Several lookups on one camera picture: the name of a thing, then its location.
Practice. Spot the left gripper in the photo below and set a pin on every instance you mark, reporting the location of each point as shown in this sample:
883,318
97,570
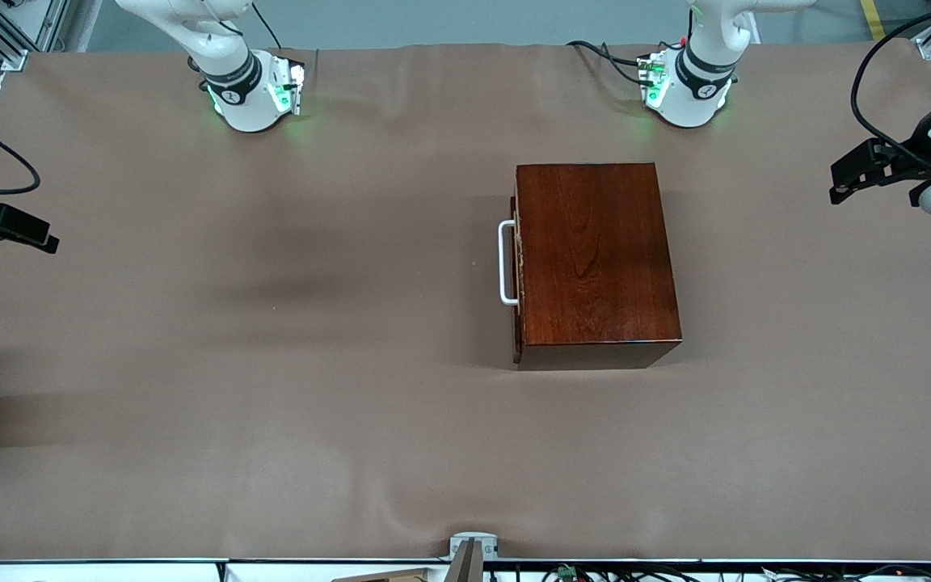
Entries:
916,156

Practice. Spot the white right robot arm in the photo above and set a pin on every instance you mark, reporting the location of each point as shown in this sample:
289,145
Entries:
239,105

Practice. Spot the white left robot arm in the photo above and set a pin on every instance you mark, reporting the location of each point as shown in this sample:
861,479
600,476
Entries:
696,101

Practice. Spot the dark brown wooden cabinet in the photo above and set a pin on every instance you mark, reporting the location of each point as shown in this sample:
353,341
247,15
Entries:
595,259

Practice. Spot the brown table cover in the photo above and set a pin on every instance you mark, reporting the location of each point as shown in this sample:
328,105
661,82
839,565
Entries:
271,444

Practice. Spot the tan wooden board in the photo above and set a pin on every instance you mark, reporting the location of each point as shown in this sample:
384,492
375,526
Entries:
401,575

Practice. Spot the white table edge rail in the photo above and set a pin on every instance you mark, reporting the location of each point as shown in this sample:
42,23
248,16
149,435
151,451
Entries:
110,572

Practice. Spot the grey camera bracket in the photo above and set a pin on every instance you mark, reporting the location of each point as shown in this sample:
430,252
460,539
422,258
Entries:
473,540

